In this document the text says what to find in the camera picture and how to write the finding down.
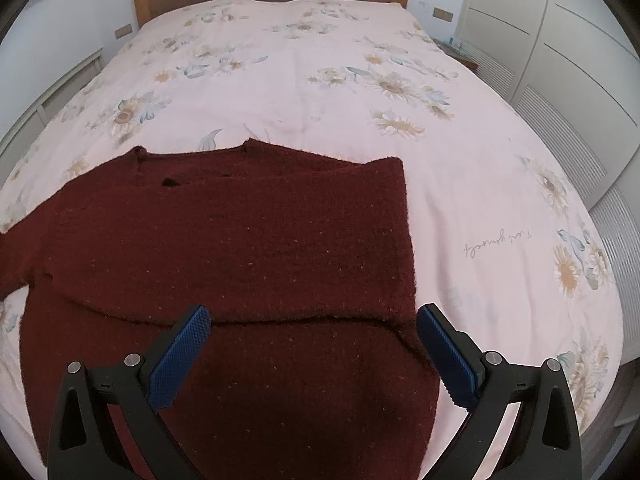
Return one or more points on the white slatted cabinet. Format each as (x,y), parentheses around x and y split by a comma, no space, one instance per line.
(50,95)

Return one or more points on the white wardrobe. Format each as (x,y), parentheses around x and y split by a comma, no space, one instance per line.
(575,15)

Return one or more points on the bed with floral cover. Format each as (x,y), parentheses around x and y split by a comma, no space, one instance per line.
(325,85)

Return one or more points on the small teal object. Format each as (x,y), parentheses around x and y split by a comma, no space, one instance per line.
(454,41)

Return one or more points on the brown wall switch plate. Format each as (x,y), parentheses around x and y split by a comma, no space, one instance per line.
(442,14)
(123,31)

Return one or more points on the dark red towel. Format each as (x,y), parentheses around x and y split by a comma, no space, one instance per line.
(250,240)

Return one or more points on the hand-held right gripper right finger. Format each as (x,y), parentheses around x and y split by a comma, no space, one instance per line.
(447,355)

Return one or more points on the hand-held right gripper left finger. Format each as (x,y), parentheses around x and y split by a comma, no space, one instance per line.
(180,355)

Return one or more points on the wooden nightstand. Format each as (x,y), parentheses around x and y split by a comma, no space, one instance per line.
(462,57)

